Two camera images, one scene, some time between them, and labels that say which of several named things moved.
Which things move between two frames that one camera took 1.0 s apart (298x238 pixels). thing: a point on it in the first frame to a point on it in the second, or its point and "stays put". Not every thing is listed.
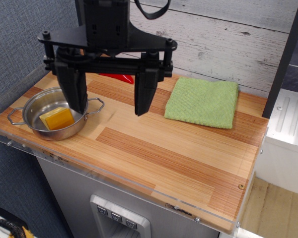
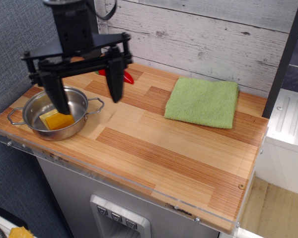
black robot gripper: (107, 42) to (81, 49)
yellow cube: (57, 118) stays put
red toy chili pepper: (126, 78) stays put
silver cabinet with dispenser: (91, 209) stays put
